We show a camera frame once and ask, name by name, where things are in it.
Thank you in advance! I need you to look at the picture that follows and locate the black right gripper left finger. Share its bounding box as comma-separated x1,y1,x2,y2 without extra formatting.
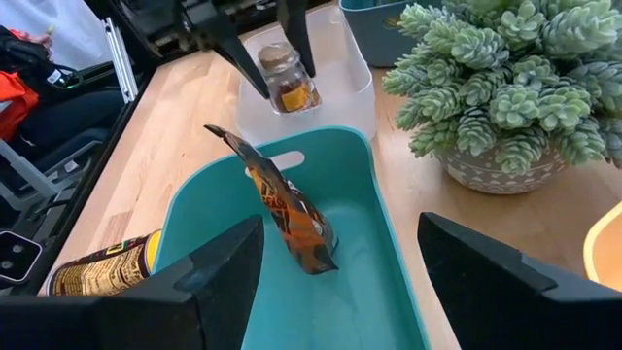
0,214,266,350

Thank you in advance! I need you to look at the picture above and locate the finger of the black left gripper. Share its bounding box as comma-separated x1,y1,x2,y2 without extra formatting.
187,0,271,101
276,0,318,80

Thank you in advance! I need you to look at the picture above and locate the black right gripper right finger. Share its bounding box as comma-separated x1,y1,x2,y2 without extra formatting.
416,211,622,350

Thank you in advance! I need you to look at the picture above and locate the yellow-lid dark-label spice jar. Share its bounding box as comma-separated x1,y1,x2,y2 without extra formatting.
45,228,164,298

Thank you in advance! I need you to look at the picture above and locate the small brown-lid glass jar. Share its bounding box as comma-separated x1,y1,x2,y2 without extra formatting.
256,42,323,116

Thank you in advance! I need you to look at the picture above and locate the dark blue plastic bin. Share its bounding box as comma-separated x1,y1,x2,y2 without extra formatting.
337,0,446,69

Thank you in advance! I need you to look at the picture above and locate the clear plastic bin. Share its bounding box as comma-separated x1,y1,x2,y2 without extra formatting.
235,3,378,147

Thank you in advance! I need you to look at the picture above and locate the large yellow plastic bin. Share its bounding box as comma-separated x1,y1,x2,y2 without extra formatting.
581,200,622,294

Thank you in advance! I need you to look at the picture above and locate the white-edged black plate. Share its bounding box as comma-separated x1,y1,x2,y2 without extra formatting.
0,230,44,289

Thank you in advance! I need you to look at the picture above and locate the teal plastic bin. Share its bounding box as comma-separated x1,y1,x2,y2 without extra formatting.
153,124,432,350

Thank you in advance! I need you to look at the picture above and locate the orange fabric item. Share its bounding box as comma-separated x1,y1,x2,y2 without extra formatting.
0,70,41,143

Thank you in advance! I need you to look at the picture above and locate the green succulent plant in pot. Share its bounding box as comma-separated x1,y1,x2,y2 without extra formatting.
381,0,622,196

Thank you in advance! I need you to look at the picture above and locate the silver aluminium bracket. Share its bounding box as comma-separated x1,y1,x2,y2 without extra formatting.
100,17,141,104

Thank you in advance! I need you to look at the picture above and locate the black aluminium table frame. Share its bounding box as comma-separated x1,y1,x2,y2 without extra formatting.
18,28,161,298

